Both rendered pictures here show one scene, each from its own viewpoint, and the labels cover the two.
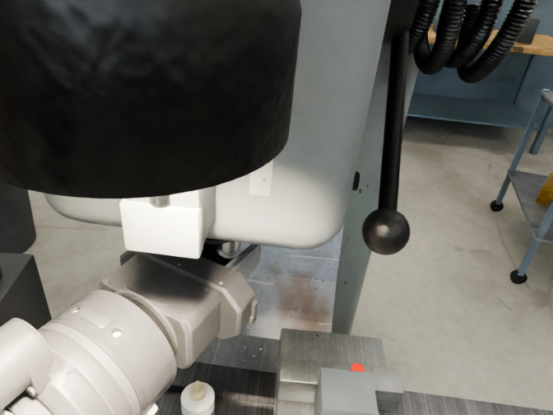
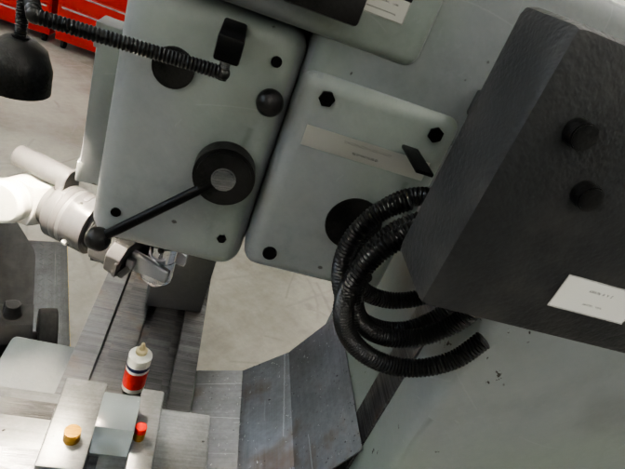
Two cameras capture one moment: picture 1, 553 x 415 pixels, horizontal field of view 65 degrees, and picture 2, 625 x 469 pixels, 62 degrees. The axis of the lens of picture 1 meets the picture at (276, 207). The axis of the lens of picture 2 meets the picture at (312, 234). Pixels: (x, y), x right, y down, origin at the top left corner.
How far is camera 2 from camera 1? 0.72 m
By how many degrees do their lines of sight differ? 61
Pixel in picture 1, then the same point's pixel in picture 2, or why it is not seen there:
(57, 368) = (61, 189)
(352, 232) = not seen: outside the picture
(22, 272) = not seen: hidden behind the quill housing
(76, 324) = (85, 194)
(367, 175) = (382, 441)
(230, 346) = (227, 426)
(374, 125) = (407, 395)
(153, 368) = (71, 223)
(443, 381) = not seen: outside the picture
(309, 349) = (187, 433)
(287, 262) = (302, 436)
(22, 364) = (58, 175)
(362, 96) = (107, 161)
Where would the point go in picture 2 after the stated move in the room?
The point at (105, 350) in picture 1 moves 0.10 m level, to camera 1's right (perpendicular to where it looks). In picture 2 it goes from (72, 202) to (51, 238)
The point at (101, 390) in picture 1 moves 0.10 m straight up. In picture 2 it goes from (56, 205) to (63, 143)
